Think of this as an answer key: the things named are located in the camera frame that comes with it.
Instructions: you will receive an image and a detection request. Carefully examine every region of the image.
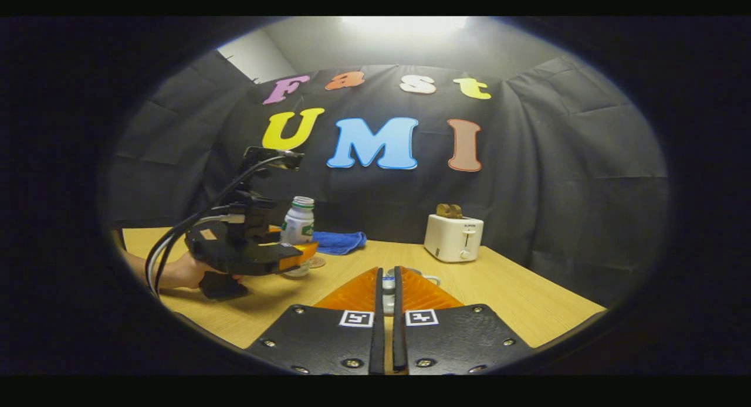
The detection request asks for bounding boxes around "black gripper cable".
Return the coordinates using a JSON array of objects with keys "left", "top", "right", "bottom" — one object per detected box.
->
[{"left": 143, "top": 153, "right": 295, "bottom": 300}]

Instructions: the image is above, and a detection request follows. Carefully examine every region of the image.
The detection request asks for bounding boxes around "white blue teacup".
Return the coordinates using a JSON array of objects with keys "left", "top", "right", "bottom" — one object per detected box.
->
[{"left": 382, "top": 267, "right": 442, "bottom": 317}]

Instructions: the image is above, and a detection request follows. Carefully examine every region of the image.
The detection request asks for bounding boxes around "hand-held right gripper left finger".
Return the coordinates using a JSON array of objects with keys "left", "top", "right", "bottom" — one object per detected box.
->
[{"left": 245, "top": 266, "right": 385, "bottom": 376}]

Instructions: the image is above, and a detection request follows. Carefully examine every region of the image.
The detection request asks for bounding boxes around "blue towel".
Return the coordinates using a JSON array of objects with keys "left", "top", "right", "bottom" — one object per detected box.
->
[{"left": 311, "top": 230, "right": 368, "bottom": 256}]

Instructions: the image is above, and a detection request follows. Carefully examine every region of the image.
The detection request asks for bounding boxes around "white water bottle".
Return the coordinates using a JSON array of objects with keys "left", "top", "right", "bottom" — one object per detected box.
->
[{"left": 280, "top": 196, "right": 316, "bottom": 278}]

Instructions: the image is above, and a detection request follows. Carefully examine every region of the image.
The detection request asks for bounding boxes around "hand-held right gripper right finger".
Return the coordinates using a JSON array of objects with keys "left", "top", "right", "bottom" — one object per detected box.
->
[{"left": 391, "top": 265, "right": 535, "bottom": 376}]

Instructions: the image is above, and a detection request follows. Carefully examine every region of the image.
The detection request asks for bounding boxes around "white toaster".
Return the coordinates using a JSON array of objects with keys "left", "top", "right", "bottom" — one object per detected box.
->
[{"left": 423, "top": 213, "right": 485, "bottom": 263}]

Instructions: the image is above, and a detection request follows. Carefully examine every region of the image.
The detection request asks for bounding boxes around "ceiling light panel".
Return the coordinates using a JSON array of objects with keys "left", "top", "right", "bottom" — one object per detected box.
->
[{"left": 341, "top": 16, "right": 469, "bottom": 36}]

